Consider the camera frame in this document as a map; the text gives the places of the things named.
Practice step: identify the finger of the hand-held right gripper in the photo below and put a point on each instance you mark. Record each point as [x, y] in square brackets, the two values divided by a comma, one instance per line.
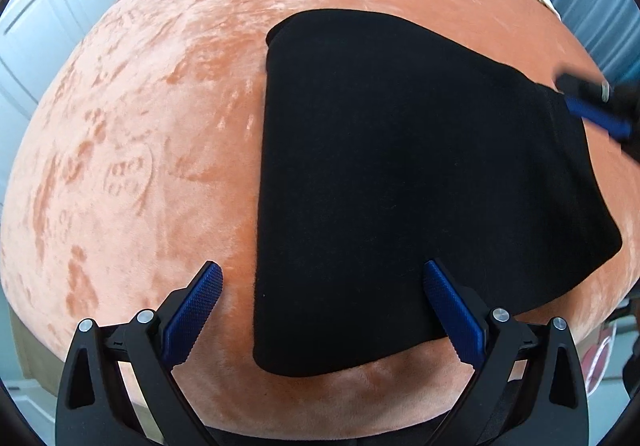
[597, 115]

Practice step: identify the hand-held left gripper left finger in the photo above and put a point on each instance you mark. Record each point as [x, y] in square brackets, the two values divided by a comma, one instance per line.
[192, 313]

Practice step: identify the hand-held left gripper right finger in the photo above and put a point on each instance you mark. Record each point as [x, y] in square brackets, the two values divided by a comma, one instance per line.
[455, 313]

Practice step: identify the black pants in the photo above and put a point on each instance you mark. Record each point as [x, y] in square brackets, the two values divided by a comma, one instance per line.
[400, 186]

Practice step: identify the red white round object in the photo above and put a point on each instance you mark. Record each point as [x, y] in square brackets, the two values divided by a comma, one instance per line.
[599, 358]

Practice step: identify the orange plush blanket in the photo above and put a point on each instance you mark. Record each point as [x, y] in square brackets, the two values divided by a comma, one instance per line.
[150, 165]

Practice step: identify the white wardrobe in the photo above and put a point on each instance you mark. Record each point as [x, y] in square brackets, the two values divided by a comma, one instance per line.
[60, 0]

